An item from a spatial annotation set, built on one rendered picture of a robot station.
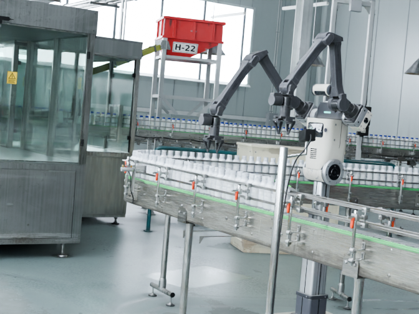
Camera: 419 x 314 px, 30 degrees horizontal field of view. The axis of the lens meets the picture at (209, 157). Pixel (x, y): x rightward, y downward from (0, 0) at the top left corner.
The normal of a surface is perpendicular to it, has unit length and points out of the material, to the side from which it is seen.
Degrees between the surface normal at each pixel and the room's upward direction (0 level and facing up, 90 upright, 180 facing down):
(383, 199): 90
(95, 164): 90
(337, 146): 101
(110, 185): 90
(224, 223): 90
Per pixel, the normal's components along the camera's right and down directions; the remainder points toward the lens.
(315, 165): -0.85, -0.04
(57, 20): 0.52, 0.09
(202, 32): 0.24, 0.06
